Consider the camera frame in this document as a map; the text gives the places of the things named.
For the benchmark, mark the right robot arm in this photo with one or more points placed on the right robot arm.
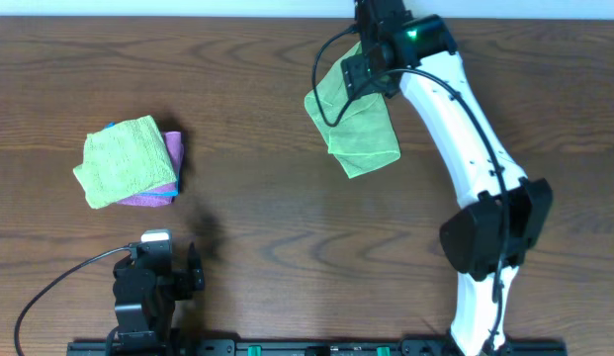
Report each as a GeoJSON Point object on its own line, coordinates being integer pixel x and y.
{"type": "Point", "coordinates": [501, 212]}

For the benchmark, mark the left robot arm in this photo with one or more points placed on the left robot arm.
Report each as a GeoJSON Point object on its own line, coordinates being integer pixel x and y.
{"type": "Point", "coordinates": [146, 290]}

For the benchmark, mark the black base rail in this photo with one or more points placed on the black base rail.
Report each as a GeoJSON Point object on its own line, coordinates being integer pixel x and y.
{"type": "Point", "coordinates": [226, 347]}

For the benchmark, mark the folded blue cloth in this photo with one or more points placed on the folded blue cloth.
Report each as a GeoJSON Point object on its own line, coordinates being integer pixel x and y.
{"type": "Point", "coordinates": [142, 162]}

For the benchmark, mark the green microfiber cloth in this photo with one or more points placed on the green microfiber cloth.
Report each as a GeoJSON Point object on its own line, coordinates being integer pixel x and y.
{"type": "Point", "coordinates": [364, 140]}

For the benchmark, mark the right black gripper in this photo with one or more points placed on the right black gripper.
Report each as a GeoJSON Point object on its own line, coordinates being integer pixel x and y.
{"type": "Point", "coordinates": [352, 73]}

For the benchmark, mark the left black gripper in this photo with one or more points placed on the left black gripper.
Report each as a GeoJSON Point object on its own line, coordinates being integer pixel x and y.
{"type": "Point", "coordinates": [183, 279]}

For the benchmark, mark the folded purple cloth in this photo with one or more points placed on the folded purple cloth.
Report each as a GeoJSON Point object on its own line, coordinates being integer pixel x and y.
{"type": "Point", "coordinates": [165, 194]}

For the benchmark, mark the folded green cloth on stack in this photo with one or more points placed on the folded green cloth on stack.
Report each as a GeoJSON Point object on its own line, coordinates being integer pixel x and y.
{"type": "Point", "coordinates": [88, 173]}

